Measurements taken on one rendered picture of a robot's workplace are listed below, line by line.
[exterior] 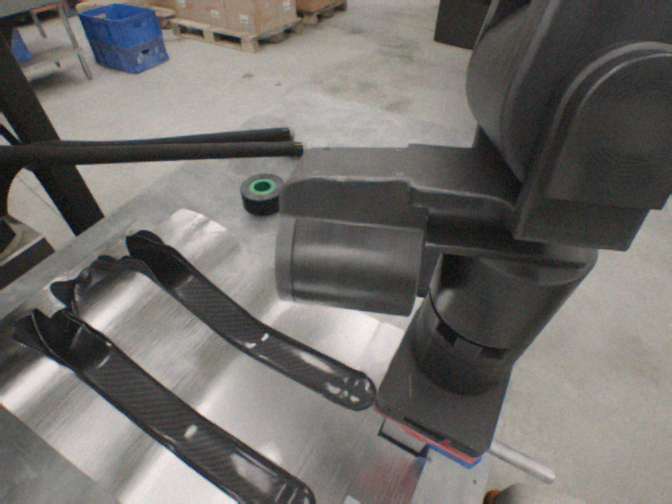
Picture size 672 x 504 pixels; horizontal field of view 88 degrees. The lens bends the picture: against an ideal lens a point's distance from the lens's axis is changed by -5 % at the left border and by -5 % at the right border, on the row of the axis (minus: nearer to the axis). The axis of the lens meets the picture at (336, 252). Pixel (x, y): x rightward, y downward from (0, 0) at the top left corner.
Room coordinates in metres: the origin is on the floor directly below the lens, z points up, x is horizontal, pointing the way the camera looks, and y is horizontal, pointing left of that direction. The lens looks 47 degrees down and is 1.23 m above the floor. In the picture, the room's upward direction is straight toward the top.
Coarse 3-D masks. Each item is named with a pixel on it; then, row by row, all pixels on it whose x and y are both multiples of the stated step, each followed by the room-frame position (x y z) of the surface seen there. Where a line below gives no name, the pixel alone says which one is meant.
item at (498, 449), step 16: (384, 432) 0.10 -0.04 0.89; (400, 432) 0.09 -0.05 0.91; (416, 448) 0.09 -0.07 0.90; (432, 448) 0.08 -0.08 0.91; (496, 448) 0.08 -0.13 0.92; (512, 448) 0.08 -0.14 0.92; (464, 464) 0.07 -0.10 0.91; (512, 464) 0.07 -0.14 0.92; (528, 464) 0.07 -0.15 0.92; (544, 464) 0.07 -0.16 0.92; (544, 480) 0.06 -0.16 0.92
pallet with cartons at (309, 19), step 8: (296, 0) 4.74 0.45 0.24; (304, 0) 4.69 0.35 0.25; (312, 0) 4.66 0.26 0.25; (320, 0) 4.80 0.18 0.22; (328, 0) 4.94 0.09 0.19; (336, 0) 5.10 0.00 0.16; (344, 0) 5.28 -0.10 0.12; (296, 8) 4.74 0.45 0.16; (304, 8) 4.69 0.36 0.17; (312, 8) 4.65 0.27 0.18; (320, 8) 4.81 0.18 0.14; (328, 8) 4.93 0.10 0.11; (336, 8) 5.31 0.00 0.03; (344, 8) 5.27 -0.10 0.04; (304, 16) 4.71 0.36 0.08; (312, 16) 4.64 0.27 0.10; (320, 16) 4.99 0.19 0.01; (328, 16) 4.93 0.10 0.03; (304, 24) 4.69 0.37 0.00; (312, 24) 4.64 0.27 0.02
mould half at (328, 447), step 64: (192, 256) 0.28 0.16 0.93; (256, 256) 0.30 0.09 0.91; (0, 320) 0.23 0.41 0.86; (128, 320) 0.19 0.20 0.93; (192, 320) 0.21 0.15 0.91; (320, 320) 0.22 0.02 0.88; (0, 384) 0.12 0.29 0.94; (64, 384) 0.13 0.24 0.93; (192, 384) 0.14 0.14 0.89; (256, 384) 0.15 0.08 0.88; (64, 448) 0.08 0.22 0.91; (128, 448) 0.09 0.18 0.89; (256, 448) 0.09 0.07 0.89; (320, 448) 0.09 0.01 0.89; (384, 448) 0.09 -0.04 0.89
